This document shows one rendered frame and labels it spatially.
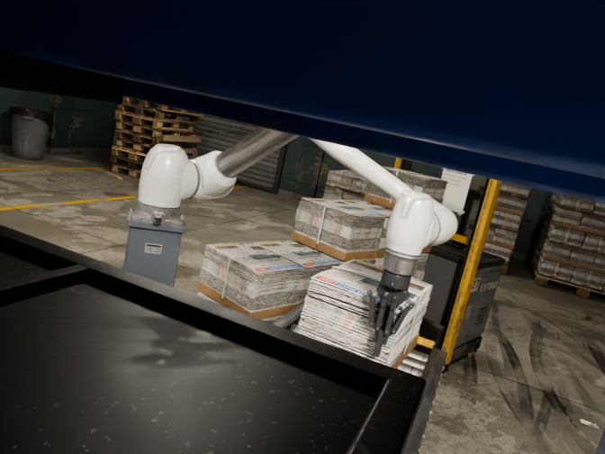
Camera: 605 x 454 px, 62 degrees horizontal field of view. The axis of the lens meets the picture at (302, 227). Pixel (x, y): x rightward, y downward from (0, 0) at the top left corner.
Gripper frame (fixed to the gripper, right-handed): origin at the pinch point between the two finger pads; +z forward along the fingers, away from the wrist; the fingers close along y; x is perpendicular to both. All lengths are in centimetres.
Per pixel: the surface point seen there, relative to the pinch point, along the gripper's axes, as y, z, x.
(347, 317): 10.8, -2.5, -3.7
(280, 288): 56, 19, -67
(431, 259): 11, 23, -232
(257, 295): 61, 21, -55
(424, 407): -15.5, 13.0, 0.0
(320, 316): 18.9, 0.2, -4.2
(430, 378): -14.7, 13.0, -18.6
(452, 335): -16, 62, -205
